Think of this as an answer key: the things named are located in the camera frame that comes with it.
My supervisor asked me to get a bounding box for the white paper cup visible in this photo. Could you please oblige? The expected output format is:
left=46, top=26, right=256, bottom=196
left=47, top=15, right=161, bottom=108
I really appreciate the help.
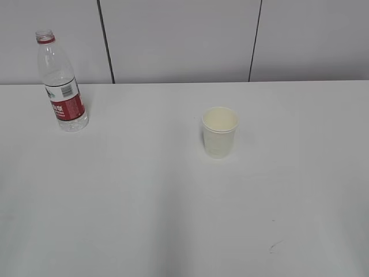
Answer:
left=202, top=107, right=239, bottom=159

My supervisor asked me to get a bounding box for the clear water bottle red label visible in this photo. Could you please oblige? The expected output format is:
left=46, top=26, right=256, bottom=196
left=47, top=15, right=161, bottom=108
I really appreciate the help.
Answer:
left=36, top=30, right=89, bottom=132

